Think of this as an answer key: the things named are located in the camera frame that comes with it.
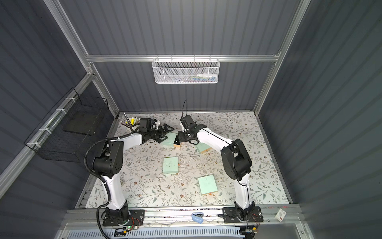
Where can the white small card box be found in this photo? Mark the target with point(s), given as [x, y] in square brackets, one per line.
[280, 215]

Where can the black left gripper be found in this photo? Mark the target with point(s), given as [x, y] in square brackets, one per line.
[161, 133]

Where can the mint green drawer jewelry box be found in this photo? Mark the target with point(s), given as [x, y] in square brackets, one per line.
[207, 184]
[170, 165]

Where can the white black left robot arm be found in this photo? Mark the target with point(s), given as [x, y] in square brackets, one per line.
[104, 160]

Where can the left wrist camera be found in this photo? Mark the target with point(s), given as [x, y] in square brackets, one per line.
[148, 124]

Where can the black wire mesh basket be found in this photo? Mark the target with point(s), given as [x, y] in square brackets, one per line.
[72, 129]

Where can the blue stapler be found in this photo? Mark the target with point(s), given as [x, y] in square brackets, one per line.
[198, 217]

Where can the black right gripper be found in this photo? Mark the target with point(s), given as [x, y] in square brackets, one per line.
[185, 136]

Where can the white pen cup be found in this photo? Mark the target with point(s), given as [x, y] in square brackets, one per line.
[131, 123]

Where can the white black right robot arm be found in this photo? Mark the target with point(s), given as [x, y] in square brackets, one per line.
[236, 163]

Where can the white wire mesh basket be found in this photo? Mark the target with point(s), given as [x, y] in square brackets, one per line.
[186, 72]

